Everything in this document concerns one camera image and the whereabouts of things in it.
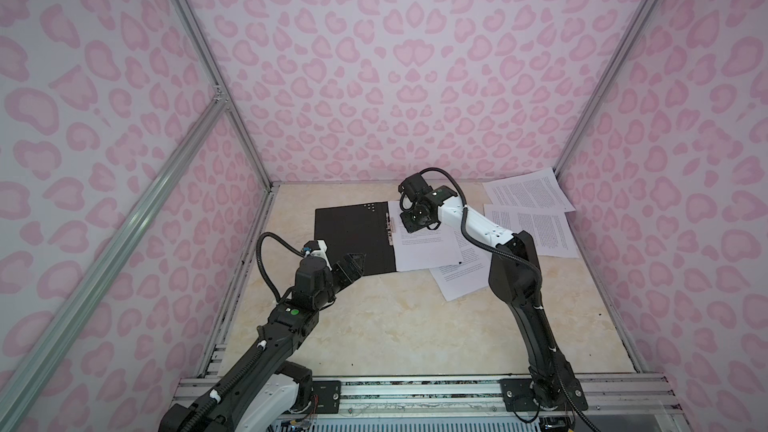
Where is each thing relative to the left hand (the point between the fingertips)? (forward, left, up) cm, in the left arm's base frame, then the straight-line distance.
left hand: (356, 257), depth 81 cm
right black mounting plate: (-31, -40, -16) cm, 53 cm away
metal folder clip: (+20, -9, -15) cm, 26 cm away
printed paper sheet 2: (0, -30, -16) cm, 34 cm away
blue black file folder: (+23, +3, -19) cm, 30 cm away
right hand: (+17, -17, -6) cm, 25 cm away
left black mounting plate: (-29, +6, -15) cm, 33 cm away
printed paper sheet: (+12, -20, -16) cm, 28 cm away
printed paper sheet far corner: (+39, -68, -17) cm, 80 cm away
